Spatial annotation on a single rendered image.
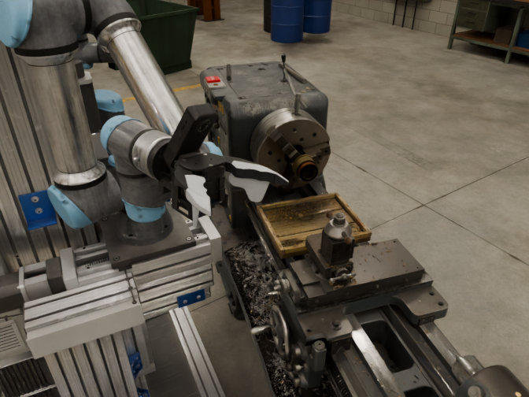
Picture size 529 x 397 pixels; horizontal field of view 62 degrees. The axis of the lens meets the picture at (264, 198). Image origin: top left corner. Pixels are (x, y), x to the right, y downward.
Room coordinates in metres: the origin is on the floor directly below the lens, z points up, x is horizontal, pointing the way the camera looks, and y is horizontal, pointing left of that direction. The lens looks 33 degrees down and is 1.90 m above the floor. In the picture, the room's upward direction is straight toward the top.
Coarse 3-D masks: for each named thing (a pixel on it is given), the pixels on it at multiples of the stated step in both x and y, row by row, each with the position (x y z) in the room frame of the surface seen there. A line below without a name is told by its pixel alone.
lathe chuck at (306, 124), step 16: (288, 112) 1.66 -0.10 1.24; (288, 128) 1.58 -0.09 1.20; (304, 128) 1.60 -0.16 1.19; (320, 128) 1.62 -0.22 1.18; (256, 144) 1.59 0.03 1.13; (272, 144) 1.56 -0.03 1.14; (304, 144) 1.60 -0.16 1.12; (256, 160) 1.57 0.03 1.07; (272, 160) 1.56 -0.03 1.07; (320, 160) 1.62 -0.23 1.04
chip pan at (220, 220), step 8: (216, 208) 2.00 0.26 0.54; (216, 216) 1.93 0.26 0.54; (224, 216) 1.93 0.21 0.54; (216, 224) 1.85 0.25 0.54; (224, 224) 1.85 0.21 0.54; (224, 232) 1.78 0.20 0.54; (232, 232) 1.78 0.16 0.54; (240, 232) 1.78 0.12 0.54; (224, 240) 1.72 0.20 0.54; (232, 240) 1.72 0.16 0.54; (240, 240) 1.72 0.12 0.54; (248, 240) 1.72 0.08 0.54; (224, 248) 1.66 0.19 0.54
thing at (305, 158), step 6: (300, 156) 1.50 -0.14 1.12; (306, 156) 1.50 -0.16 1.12; (294, 162) 1.49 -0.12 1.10; (300, 162) 1.47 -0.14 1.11; (306, 162) 1.46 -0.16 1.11; (312, 162) 1.47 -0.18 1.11; (294, 168) 1.48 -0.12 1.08; (300, 168) 1.45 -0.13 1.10; (306, 168) 1.44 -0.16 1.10; (312, 168) 1.50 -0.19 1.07; (300, 174) 1.44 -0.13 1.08; (306, 174) 1.49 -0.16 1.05; (312, 174) 1.48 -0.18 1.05; (306, 180) 1.45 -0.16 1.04
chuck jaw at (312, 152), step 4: (320, 144) 1.61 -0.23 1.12; (324, 144) 1.60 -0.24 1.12; (328, 144) 1.63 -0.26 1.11; (304, 148) 1.60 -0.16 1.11; (308, 148) 1.59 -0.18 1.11; (312, 148) 1.59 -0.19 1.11; (316, 148) 1.58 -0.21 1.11; (320, 148) 1.58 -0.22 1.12; (324, 148) 1.58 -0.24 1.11; (328, 148) 1.58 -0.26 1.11; (304, 152) 1.57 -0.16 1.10; (308, 152) 1.56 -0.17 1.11; (312, 152) 1.56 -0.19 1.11; (316, 152) 1.55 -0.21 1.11; (320, 152) 1.55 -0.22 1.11; (324, 152) 1.58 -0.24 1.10; (328, 152) 1.59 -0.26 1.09; (312, 156) 1.53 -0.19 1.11; (316, 156) 1.55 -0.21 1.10; (320, 156) 1.56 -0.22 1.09; (316, 160) 1.53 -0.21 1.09; (316, 164) 1.53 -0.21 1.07
